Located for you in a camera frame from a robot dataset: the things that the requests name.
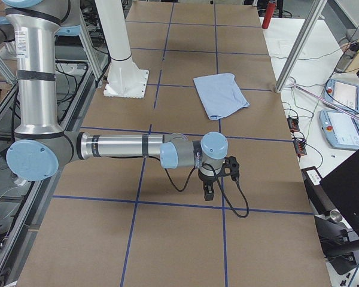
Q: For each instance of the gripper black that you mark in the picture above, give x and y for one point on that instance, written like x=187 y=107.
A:
x=207 y=181

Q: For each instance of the light blue t-shirt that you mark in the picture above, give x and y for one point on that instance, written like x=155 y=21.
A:
x=220 y=95

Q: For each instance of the black tripod stand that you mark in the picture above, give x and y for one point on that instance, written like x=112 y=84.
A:
x=340 y=243

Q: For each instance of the near teach pendant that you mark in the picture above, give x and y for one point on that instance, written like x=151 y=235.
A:
x=340 y=130

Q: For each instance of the teach pendant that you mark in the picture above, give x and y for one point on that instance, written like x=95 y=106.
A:
x=342 y=94
x=340 y=130

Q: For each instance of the far teach pendant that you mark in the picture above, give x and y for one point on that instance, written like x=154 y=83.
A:
x=342 y=94

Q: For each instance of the red bottle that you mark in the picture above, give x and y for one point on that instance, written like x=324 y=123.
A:
x=271 y=5

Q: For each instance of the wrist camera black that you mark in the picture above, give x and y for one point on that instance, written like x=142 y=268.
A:
x=230 y=168

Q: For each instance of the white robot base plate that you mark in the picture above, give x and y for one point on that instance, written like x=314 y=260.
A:
x=124 y=77

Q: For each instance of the aluminium frame post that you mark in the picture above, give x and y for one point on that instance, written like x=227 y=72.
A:
x=305 y=31

